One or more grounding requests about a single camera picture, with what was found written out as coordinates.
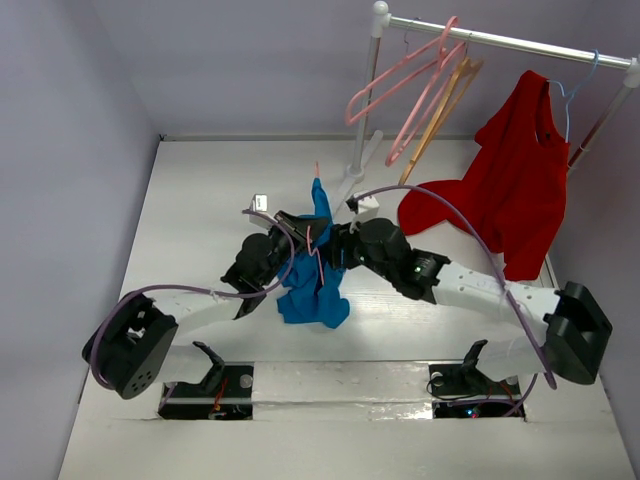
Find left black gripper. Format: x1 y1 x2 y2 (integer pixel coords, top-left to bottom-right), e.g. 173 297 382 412
257 211 327 287

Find blue t shirt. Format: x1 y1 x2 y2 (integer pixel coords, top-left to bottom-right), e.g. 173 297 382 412
275 177 351 330

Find thin pink wire hanger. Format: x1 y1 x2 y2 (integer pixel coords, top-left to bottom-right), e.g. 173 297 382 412
306 162 329 285

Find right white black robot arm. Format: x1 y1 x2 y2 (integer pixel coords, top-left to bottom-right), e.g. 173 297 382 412
321 218 612 392

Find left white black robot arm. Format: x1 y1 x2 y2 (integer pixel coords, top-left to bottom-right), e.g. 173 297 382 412
82 211 329 400

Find red t shirt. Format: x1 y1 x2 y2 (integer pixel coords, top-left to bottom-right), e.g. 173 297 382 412
397 71 569 281

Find wooden hanger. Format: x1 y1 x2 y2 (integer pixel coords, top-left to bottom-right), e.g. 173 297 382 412
398 55 484 185

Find thick pink plastic hanger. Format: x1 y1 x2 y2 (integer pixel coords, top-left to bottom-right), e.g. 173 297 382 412
385 16 465 167

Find white clothes rack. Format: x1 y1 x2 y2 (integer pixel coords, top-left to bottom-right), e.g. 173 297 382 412
354 1 639 192

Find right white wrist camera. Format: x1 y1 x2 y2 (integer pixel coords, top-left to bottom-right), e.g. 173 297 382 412
346 192 379 232

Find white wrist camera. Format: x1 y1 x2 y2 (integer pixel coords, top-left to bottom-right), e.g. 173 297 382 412
249 193 269 214
346 192 379 232

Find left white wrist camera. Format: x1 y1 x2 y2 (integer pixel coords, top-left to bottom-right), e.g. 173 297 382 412
249 193 269 214

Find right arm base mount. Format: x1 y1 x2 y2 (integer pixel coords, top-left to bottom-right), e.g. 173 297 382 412
425 340 526 419

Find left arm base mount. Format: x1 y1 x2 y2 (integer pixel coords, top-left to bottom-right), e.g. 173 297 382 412
158 341 254 421

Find leftmost pink wire hanger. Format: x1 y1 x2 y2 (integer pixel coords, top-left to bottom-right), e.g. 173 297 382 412
344 16 459 126

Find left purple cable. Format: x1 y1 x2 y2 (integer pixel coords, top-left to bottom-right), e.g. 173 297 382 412
87 208 297 391

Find blue wire hanger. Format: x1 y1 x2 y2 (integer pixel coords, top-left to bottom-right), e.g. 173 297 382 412
547 49 600 143

